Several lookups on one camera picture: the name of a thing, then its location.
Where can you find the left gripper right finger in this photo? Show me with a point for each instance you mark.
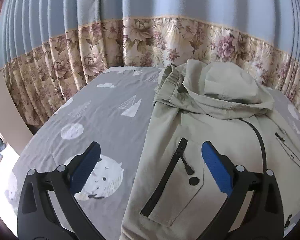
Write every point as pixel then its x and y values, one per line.
pixel 264 217

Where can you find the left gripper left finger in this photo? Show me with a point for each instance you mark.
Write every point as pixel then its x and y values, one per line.
pixel 37 218

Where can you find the beige hooded jacket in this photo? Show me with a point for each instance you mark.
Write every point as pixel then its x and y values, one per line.
pixel 175 195

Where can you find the beige cardboard box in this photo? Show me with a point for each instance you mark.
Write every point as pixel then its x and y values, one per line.
pixel 13 129

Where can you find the grey patterned bed sheet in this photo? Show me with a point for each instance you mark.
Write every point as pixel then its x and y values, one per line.
pixel 115 111

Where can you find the blue floral curtain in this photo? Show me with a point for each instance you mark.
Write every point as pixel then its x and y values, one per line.
pixel 51 49

